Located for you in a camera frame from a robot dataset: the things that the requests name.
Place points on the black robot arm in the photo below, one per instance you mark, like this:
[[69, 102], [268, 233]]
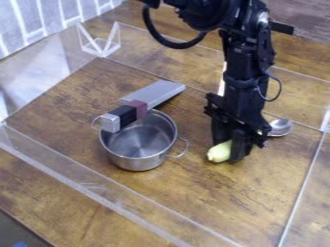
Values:
[[244, 25]]

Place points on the silver metal pot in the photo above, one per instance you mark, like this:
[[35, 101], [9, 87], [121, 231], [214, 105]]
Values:
[[141, 147]]

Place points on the clear acrylic corner bracket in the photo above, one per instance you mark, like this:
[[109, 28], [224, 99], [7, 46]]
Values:
[[98, 46]]

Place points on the black strip on wall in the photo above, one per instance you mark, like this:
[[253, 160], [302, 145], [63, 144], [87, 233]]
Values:
[[284, 28]]

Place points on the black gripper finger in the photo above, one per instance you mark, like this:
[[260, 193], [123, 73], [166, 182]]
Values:
[[241, 146], [221, 132]]

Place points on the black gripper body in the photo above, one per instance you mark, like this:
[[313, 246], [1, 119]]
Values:
[[238, 108]]

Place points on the silver block with dark bands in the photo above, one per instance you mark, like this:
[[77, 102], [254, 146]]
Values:
[[138, 103]]

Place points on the clear acrylic enclosure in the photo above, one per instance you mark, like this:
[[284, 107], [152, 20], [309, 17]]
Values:
[[59, 185]]

